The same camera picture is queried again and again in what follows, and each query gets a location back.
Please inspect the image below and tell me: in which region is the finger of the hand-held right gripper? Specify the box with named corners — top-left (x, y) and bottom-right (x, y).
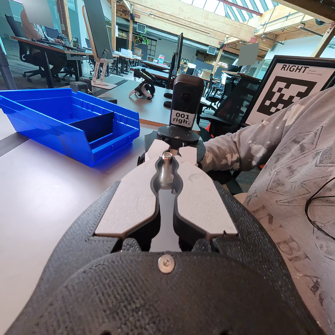
top-left (177, 146), bottom-right (199, 167)
top-left (137, 139), bottom-right (171, 166)

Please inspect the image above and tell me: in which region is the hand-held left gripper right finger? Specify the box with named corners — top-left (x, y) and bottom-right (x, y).
top-left (173, 163), bottom-right (239, 250)

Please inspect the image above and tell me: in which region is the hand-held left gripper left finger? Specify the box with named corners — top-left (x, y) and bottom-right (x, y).
top-left (94, 161), bottom-right (162, 248)

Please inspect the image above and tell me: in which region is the silver hex bolt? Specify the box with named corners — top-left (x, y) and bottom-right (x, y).
top-left (159, 151), bottom-right (176, 190)

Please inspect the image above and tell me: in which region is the blue plastic bin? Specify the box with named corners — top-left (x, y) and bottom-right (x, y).
top-left (0, 88), bottom-right (141, 168)

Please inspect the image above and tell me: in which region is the person's right forearm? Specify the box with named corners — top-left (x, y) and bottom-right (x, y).
top-left (202, 118), bottom-right (293, 174)

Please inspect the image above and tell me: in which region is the black computer monitor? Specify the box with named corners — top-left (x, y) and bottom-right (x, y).
top-left (173, 33), bottom-right (184, 79)

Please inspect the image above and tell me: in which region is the black and white device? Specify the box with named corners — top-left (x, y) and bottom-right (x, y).
top-left (128, 68), bottom-right (156, 101)

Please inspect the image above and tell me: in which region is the black mesh office chair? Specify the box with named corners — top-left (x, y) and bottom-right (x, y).
top-left (202, 79), bottom-right (262, 140)

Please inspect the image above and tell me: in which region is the wooden board stand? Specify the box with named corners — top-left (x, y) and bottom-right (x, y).
top-left (81, 5), bottom-right (117, 89)

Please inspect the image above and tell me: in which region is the small black box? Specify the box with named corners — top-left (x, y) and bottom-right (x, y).
top-left (69, 80), bottom-right (90, 95)

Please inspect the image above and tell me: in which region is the framed marker sign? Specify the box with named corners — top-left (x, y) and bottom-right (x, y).
top-left (244, 55), bottom-right (335, 129)

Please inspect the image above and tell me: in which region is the wooden desk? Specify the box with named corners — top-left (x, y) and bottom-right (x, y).
top-left (11, 36), bottom-right (87, 89)

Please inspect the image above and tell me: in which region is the black cable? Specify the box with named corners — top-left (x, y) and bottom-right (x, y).
top-left (305, 176), bottom-right (335, 243)

